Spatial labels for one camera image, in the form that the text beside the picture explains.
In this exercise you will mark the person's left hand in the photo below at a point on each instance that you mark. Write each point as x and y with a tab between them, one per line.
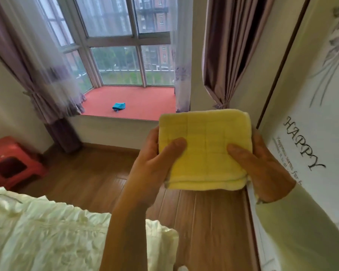
147	172

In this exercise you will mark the person's right hand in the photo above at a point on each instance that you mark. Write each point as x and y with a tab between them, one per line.
267	174

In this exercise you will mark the person's left thumb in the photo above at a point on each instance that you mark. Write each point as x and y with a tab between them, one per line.
173	149

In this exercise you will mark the person's right thumb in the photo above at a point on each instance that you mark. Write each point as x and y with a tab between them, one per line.
241	156

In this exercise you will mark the yellow towel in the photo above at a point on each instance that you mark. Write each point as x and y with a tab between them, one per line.
204	150

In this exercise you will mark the person's left forearm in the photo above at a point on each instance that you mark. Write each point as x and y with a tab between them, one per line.
127	237

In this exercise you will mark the person's right forearm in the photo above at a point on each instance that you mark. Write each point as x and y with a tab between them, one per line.
305	231

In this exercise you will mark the red window seat pad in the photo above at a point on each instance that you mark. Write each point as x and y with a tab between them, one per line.
130	102

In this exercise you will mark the blue cloth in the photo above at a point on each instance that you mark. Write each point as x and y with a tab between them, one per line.
119	106

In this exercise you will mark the white wardrobe sliding door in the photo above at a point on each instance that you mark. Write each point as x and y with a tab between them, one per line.
308	110

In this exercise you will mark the sheer white curtain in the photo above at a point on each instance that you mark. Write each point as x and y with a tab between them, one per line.
182	53
45	39

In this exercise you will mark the purple curtain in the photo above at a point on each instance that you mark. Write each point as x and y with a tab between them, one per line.
231	47
28	70

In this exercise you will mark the white framed bay window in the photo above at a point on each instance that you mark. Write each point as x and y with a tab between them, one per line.
121	42

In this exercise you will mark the white ruffled bedding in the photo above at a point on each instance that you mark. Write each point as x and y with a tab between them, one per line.
59	231

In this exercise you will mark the red plastic stool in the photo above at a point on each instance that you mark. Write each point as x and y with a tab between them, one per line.
11	163

